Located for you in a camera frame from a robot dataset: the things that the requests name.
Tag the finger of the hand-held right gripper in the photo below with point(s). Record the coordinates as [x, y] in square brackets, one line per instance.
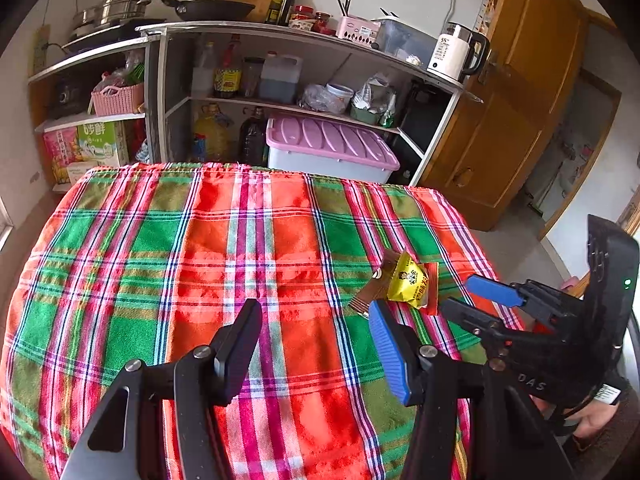
[470, 317]
[492, 290]

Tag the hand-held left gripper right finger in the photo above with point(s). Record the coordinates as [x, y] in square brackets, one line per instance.
[392, 355]

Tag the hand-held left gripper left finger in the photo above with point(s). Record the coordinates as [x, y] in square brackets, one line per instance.
[240, 345]

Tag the yellow snack packet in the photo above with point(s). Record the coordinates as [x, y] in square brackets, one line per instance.
[407, 280]

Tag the person's right forearm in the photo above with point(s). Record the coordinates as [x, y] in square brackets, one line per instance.
[625, 440]

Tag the person's right hand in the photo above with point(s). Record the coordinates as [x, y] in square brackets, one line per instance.
[595, 425]

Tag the plaid tablecloth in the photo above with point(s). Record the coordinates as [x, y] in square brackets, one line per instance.
[200, 260]

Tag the wooden door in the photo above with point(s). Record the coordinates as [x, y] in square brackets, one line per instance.
[525, 110]

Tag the large dark bottle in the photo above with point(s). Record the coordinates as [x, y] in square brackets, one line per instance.
[252, 137]

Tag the large yellow oil bottle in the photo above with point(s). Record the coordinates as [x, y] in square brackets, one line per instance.
[211, 137]

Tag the small green basket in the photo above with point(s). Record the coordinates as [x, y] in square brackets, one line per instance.
[365, 114]

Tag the storage box with pink lid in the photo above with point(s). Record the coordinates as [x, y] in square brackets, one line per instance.
[325, 135]

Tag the plastic bag of goods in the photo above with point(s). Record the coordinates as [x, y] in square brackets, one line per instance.
[372, 92]

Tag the white electric kettle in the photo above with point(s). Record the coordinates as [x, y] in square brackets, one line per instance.
[447, 55]

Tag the green milk carton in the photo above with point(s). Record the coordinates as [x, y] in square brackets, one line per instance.
[102, 142]

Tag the white plastic tub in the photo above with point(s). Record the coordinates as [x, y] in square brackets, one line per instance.
[340, 97]

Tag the crumpled clear plastic bag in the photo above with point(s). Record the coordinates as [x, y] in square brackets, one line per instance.
[314, 99]

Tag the pink carton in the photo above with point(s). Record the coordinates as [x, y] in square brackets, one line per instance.
[60, 155]

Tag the clear plastic storage box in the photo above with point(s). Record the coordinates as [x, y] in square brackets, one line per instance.
[400, 40]

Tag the soy sauce bottle red cap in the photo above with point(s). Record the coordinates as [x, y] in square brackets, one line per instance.
[227, 77]

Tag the dark glass jar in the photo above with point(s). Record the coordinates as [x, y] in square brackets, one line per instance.
[252, 77]

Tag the plastic jug of dark liquid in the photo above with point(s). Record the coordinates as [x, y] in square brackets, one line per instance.
[280, 80]

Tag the clear plastic bottle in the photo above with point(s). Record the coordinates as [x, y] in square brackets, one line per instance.
[203, 75]

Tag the pink woven basket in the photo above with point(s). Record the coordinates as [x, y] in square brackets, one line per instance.
[117, 100]

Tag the pink chopstick holder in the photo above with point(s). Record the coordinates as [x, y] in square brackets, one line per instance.
[357, 30]

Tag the red lid jar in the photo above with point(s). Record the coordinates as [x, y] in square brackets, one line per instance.
[324, 24]
[302, 19]

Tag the grey metal kitchen shelf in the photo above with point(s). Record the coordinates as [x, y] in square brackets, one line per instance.
[225, 25]

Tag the bunch of black chopsticks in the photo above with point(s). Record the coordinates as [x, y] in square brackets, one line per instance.
[344, 5]

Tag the black cooktop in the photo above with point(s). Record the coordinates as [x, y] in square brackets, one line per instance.
[110, 36]

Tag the black wok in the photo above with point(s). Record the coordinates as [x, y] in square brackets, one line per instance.
[215, 10]

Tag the yellow-green oil bottle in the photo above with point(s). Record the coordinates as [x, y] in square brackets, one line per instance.
[273, 7]

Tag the dark glass bottle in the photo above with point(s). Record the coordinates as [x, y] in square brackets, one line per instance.
[287, 7]

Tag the steel steamer pot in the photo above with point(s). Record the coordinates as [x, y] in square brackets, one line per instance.
[115, 10]

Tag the wall calendar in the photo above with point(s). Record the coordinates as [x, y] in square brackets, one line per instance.
[490, 2]

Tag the wall socket strip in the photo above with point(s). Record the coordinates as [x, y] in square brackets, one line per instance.
[41, 50]

